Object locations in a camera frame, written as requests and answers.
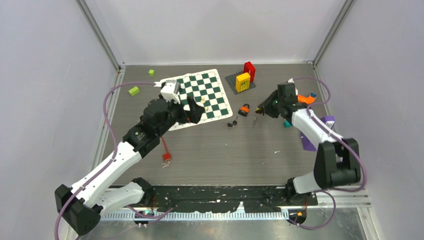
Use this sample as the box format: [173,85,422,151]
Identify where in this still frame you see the green white chess mat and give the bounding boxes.
[155,69,233,125]

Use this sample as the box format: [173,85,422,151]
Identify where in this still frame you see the light green block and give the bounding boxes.
[128,86,140,97]

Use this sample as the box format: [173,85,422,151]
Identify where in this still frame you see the orange curved toy track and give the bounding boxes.
[297,92,317,105]

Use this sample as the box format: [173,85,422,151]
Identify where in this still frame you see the red cable with plug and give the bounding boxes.
[160,137,173,166]

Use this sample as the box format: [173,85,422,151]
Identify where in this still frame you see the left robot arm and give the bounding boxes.
[54,96,205,236]

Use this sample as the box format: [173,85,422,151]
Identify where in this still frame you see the dark grey building baseplate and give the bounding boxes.
[225,71,256,95]

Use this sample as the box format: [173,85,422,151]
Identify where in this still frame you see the red building block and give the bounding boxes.
[243,61,256,83]

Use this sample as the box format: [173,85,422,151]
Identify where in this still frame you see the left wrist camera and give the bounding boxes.
[159,80,181,104]

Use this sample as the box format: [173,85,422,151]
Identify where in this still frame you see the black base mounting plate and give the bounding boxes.
[141,185,318,213]

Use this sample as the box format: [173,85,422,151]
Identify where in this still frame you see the small green cube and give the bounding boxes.
[148,69,156,77]

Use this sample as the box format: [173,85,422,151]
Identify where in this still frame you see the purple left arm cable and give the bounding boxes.
[53,81,158,240]

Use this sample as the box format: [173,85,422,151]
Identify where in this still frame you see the yellow building block tower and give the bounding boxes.
[235,72,251,93]

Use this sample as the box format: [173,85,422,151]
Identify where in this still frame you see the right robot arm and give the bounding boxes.
[255,82,362,205]

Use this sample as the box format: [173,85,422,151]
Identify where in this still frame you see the purple white device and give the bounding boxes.
[295,115,337,151]

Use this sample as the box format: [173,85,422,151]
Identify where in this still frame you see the teal cube block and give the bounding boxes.
[283,121,292,128]

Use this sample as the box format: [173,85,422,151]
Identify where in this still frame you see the black keys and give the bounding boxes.
[225,117,238,128]

